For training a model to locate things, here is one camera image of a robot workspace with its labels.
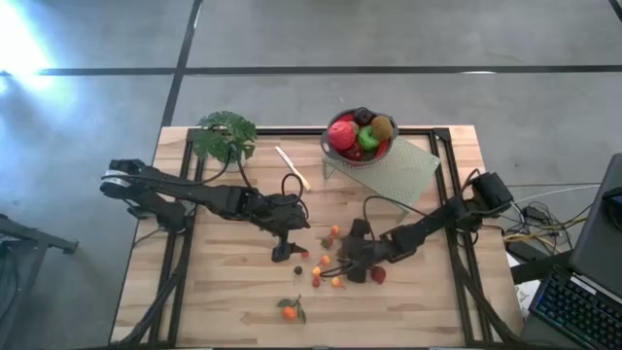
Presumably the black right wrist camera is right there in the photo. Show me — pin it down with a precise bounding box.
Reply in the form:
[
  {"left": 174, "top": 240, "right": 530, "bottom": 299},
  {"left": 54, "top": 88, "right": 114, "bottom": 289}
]
[{"left": 350, "top": 218, "right": 372, "bottom": 240}]

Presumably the laptop with lit keyboard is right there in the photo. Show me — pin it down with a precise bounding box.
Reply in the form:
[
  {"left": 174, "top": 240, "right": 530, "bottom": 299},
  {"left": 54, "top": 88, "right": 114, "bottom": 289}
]
[{"left": 519, "top": 153, "right": 622, "bottom": 350}]

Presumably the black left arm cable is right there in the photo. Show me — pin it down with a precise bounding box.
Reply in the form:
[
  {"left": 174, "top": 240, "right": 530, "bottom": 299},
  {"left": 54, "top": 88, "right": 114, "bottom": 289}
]
[{"left": 198, "top": 143, "right": 311, "bottom": 221}]

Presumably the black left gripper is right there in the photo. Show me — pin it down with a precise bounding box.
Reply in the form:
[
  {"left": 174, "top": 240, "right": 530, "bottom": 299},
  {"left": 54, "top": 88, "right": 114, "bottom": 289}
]
[{"left": 252, "top": 192, "right": 312, "bottom": 264}]

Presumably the large bright red fruit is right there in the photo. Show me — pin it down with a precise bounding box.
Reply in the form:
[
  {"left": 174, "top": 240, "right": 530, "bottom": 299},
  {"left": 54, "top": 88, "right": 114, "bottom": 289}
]
[{"left": 328, "top": 121, "right": 358, "bottom": 152}]

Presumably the green apple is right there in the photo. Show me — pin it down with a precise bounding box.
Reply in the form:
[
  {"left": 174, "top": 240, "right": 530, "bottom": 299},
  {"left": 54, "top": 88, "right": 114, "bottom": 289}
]
[{"left": 358, "top": 125, "right": 380, "bottom": 152}]

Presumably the white knife with wooden handle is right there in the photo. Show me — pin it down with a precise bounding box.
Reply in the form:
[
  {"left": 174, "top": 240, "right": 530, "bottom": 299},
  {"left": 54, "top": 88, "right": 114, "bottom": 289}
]
[{"left": 274, "top": 145, "right": 312, "bottom": 193}]

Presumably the yellow cable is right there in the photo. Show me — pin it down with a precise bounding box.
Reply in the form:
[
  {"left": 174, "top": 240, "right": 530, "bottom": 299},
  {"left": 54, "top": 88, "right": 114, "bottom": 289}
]
[{"left": 502, "top": 218, "right": 589, "bottom": 244}]

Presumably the orange tangerine with green leaves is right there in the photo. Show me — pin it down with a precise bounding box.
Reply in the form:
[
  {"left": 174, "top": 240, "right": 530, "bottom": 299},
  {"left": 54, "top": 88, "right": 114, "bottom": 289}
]
[{"left": 276, "top": 294, "right": 308, "bottom": 326}]

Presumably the dark red round fruit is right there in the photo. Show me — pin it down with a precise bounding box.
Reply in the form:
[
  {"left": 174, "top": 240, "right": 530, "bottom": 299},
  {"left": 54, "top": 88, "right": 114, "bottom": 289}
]
[{"left": 368, "top": 264, "right": 388, "bottom": 286}]

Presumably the dark purple plum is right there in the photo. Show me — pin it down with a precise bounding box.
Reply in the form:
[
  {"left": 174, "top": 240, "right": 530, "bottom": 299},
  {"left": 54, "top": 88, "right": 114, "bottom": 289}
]
[{"left": 353, "top": 106, "right": 375, "bottom": 126}]

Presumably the green perforated metal shelf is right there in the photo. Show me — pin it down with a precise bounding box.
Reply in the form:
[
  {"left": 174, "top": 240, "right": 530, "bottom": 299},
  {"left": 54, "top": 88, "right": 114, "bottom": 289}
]
[{"left": 321, "top": 137, "right": 442, "bottom": 225}]

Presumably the grey metal cart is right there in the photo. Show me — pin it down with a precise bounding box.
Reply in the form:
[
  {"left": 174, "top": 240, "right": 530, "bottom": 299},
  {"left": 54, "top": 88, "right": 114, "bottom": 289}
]
[{"left": 0, "top": 212, "right": 80, "bottom": 350}]

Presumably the red colander with grey rim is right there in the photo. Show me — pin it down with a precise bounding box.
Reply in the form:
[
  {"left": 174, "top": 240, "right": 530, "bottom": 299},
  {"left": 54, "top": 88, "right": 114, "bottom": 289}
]
[{"left": 320, "top": 107, "right": 400, "bottom": 168}]

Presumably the brown kiwi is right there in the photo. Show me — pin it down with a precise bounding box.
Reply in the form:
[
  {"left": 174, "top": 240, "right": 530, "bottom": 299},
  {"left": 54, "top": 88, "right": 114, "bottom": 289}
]
[{"left": 370, "top": 115, "right": 395, "bottom": 142}]

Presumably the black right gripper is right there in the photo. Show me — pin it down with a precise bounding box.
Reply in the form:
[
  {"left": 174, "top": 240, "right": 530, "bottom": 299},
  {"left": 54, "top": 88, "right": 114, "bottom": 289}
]
[{"left": 318, "top": 233, "right": 393, "bottom": 285}]

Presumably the green plant in white pot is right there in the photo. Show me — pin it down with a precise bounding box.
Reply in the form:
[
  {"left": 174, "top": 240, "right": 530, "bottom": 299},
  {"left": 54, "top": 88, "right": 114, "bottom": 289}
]
[{"left": 193, "top": 110, "right": 259, "bottom": 174}]

